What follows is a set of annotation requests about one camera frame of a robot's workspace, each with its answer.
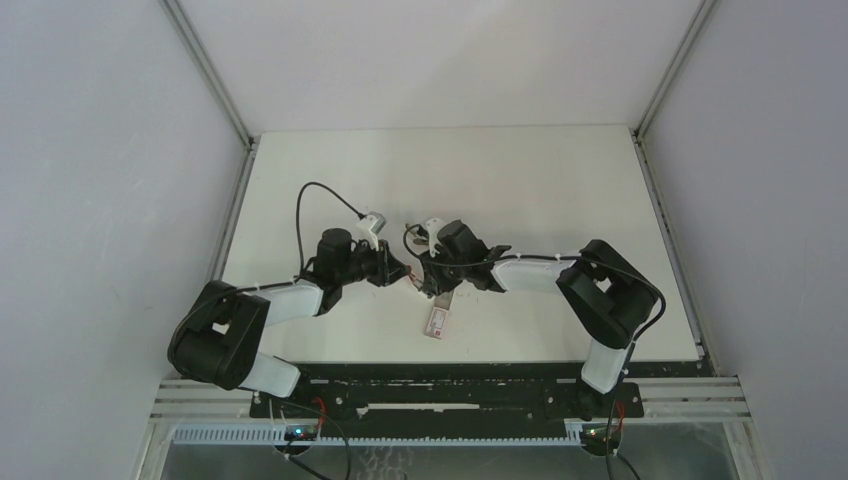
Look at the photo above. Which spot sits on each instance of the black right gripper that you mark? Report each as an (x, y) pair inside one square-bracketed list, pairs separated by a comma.
[(435, 283)]

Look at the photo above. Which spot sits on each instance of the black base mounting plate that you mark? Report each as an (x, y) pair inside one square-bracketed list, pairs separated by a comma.
[(448, 401)]

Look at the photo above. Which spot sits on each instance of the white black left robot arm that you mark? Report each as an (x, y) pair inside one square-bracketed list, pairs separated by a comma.
[(218, 340)]

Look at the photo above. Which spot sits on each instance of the aluminium frame rail right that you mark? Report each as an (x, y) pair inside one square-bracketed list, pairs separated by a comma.
[(651, 170)]

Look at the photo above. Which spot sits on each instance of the red white staples box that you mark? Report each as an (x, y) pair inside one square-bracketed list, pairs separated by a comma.
[(439, 315)]

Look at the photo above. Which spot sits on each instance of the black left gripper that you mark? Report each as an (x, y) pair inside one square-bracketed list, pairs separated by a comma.
[(388, 270)]

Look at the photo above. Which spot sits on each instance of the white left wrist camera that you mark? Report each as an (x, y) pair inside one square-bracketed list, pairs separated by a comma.
[(369, 228)]

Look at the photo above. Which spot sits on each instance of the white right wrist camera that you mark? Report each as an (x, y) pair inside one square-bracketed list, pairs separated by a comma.
[(432, 227)]

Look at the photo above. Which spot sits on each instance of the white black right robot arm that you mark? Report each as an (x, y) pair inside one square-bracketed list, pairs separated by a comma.
[(612, 300)]

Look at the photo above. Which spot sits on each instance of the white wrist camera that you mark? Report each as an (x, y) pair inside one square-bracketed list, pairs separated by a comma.
[(369, 228), (432, 227)]

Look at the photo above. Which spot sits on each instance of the front aluminium rail assembly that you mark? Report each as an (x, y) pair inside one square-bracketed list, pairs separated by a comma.
[(190, 410)]

